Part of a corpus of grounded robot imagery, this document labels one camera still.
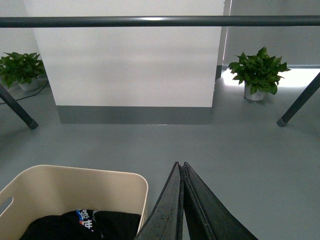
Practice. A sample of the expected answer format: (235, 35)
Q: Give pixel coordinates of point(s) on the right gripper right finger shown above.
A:
(207, 218)

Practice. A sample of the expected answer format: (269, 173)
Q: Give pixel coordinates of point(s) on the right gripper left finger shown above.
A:
(165, 221)

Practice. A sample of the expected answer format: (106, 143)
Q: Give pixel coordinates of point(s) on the beige plastic laundry hamper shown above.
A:
(44, 190)

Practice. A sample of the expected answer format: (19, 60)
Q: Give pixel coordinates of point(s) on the dark grey clothes rack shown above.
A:
(149, 114)

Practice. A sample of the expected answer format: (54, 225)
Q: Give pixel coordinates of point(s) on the black printed t-shirt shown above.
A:
(84, 224)

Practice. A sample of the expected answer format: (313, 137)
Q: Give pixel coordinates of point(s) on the right potted green plant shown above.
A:
(259, 73)

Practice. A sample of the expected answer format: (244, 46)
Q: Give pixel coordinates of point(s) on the potted green plant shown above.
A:
(21, 68)
(259, 73)

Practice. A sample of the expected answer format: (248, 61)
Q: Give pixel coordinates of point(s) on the left potted green plant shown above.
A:
(21, 68)

